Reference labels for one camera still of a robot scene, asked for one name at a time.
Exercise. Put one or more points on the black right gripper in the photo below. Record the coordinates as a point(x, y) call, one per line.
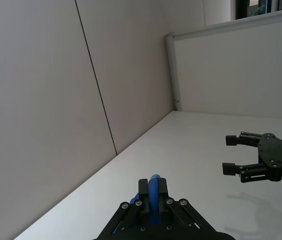
point(278, 157)

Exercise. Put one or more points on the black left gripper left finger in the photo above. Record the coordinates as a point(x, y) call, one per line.
point(142, 192)

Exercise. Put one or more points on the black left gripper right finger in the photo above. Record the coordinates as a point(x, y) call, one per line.
point(163, 192)

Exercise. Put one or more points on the blue plastic tube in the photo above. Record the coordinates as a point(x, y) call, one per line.
point(153, 197)

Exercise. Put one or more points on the dark framed window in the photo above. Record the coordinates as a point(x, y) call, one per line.
point(255, 7)

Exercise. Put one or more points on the white partition with grey frame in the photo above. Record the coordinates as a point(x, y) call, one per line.
point(235, 75)

